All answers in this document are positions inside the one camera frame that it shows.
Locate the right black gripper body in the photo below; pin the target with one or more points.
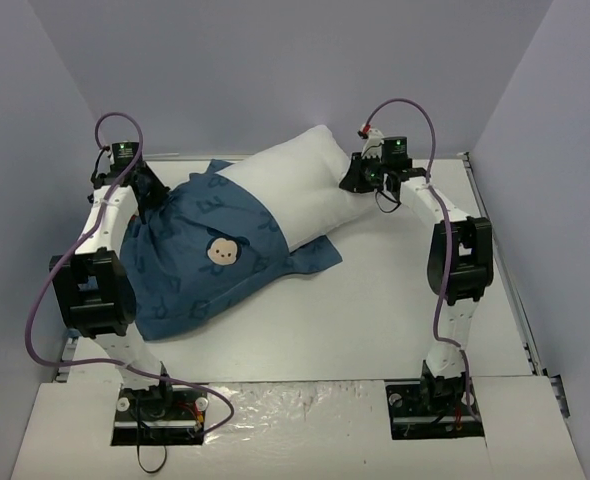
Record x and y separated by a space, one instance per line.
353 175

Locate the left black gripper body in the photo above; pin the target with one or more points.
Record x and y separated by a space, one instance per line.
150 191

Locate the white pillow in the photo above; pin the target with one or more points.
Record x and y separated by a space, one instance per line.
298 183

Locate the blue cartoon letter pillowcase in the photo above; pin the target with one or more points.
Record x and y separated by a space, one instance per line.
207 247

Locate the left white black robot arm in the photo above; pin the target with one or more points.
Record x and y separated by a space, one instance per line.
92 287

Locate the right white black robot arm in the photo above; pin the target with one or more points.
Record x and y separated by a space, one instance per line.
460 259

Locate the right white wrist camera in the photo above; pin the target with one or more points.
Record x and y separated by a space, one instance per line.
373 140

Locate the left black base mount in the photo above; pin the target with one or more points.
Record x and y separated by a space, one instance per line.
170 416

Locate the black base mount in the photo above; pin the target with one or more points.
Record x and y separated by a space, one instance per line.
413 416
170 416

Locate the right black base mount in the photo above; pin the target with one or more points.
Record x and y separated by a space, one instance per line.
413 416

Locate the right aluminium table rail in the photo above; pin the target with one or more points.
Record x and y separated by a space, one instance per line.
525 330

